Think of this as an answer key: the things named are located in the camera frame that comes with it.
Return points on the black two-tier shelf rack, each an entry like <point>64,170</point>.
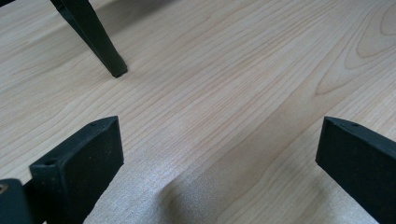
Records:
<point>93,37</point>

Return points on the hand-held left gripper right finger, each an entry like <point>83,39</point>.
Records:
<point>358,155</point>

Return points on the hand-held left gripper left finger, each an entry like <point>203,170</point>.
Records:
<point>81,168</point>

